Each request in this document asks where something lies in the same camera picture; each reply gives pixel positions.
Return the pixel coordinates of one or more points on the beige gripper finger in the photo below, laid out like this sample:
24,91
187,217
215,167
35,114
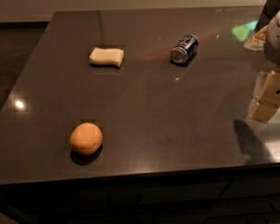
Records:
266,96

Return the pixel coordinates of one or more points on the pale yellow sponge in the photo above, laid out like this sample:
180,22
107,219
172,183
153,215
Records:
107,56

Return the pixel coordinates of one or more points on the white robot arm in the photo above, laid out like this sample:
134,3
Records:
272,42

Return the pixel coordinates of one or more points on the dark box in corner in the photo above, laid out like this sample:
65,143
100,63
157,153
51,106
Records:
269,10

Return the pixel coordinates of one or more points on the blue soda can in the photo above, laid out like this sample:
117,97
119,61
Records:
184,49

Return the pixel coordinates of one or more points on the orange fruit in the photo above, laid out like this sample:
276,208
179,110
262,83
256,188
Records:
86,138

